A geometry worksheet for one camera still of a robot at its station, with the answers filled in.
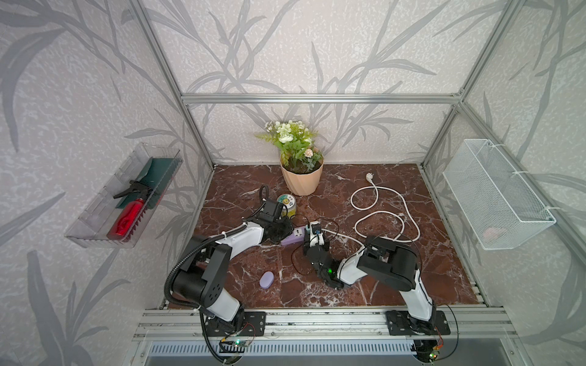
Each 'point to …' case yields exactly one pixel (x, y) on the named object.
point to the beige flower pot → (303, 184)
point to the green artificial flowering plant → (294, 140)
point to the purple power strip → (297, 235)
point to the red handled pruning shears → (128, 224)
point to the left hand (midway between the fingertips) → (295, 229)
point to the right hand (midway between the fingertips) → (309, 233)
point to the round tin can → (290, 202)
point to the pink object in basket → (491, 234)
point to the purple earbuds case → (266, 280)
